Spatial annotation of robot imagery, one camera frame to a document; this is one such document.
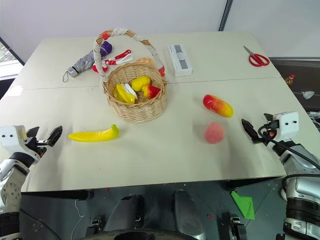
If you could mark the white rectangular box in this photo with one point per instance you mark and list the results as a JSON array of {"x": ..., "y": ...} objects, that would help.
[{"x": 180, "y": 61}]

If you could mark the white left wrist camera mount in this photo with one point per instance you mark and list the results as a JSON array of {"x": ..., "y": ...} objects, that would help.
[{"x": 11, "y": 138}]

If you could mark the yellow toy lemon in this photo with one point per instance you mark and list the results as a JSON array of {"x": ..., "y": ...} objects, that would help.
[{"x": 140, "y": 82}]

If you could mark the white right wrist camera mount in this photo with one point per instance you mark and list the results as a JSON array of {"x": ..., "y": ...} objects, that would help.
[{"x": 287, "y": 125}]

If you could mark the red and yellow toy mango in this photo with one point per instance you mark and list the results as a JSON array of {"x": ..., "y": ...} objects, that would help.
[{"x": 217, "y": 105}]

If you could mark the red and yellow toy pear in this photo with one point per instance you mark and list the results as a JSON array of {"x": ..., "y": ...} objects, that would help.
[{"x": 150, "y": 91}]

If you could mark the grey and purple folded umbrella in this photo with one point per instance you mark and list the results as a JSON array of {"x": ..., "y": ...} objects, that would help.
[{"x": 83, "y": 62}]

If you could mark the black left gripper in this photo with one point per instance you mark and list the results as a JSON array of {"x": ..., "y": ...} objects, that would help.
[{"x": 37, "y": 147}]

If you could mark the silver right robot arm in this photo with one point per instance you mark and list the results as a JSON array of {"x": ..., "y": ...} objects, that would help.
[{"x": 300, "y": 172}]

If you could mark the dark rounded shape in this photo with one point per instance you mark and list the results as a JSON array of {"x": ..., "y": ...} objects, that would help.
[
  {"x": 186, "y": 212},
  {"x": 126, "y": 212}
]

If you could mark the oil bottle with red cap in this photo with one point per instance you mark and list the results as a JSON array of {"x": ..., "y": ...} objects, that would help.
[{"x": 289, "y": 81}]

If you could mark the white tape piece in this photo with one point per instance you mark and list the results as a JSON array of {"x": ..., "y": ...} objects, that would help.
[{"x": 15, "y": 90}]

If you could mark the yellow peeled toy banana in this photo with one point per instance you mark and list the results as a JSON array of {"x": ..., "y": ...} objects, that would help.
[{"x": 122, "y": 95}]

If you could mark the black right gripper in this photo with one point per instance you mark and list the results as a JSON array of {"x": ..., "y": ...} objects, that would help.
[{"x": 268, "y": 135}]

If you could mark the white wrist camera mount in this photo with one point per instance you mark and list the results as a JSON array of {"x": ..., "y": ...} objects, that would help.
[
  {"x": 11, "y": 138},
  {"x": 287, "y": 125}
]

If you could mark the green folded paper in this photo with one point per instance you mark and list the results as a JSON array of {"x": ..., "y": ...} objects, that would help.
[{"x": 245, "y": 203}]

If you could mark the white crumpled paper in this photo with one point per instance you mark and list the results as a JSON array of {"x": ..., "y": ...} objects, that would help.
[{"x": 308, "y": 94}]

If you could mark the orange toy bread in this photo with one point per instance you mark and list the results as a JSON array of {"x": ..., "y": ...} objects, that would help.
[{"x": 145, "y": 61}]

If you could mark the pink toy peach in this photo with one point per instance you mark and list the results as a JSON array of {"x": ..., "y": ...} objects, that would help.
[{"x": 214, "y": 133}]

